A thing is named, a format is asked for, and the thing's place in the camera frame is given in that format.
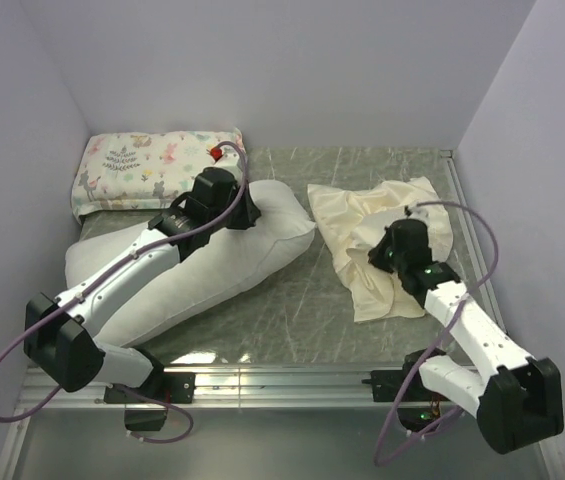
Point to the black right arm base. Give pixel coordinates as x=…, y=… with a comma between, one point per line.
x=420, y=406

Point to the aluminium right side rail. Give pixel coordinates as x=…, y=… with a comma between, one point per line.
x=467, y=210

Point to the animal print patterned pillow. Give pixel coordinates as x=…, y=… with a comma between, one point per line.
x=136, y=170

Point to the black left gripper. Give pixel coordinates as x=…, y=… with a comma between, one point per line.
x=249, y=214

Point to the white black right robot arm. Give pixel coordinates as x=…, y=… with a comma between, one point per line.
x=515, y=398

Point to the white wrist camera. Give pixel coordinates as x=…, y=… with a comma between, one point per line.
x=226, y=158
x=417, y=212

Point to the aluminium front mounting rail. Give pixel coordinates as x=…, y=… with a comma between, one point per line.
x=241, y=386

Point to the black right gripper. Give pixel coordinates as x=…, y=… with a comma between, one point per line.
x=377, y=253

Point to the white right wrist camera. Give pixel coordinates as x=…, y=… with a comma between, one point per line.
x=417, y=212

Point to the cream satin pillowcase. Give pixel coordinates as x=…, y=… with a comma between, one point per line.
x=351, y=224

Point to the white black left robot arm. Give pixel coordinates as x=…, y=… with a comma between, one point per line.
x=62, y=330

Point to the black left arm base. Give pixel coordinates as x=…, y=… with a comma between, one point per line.
x=162, y=395

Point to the white pillow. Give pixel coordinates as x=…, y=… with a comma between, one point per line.
x=233, y=262

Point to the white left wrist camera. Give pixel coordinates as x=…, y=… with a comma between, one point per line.
x=226, y=158

